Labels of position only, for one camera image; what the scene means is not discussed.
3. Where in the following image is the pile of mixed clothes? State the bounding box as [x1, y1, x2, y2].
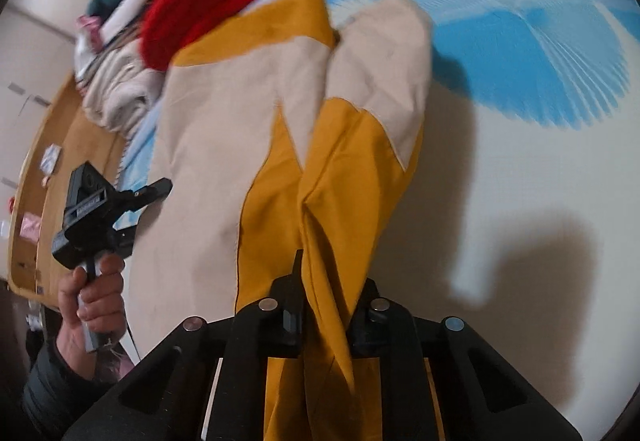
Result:
[75, 0, 201, 72]

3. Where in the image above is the blue and white printed blanket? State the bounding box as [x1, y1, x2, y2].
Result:
[120, 0, 636, 441]

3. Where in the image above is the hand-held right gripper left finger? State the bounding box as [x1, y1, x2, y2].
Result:
[62, 248, 306, 441]

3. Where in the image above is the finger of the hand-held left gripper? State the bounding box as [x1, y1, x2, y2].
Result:
[106, 225, 139, 261]
[112, 178, 173, 222]

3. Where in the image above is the person's left hand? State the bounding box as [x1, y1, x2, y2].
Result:
[57, 253, 128, 379]

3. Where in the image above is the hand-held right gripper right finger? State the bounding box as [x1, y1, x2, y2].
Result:
[347, 277, 583, 441]

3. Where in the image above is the folded cream knit sweater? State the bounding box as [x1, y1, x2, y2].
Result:
[80, 41, 166, 137]

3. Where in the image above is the beige and orange jacket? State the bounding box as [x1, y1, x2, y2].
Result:
[145, 0, 441, 441]

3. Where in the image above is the small white packet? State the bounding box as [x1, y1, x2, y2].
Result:
[41, 144, 63, 172]

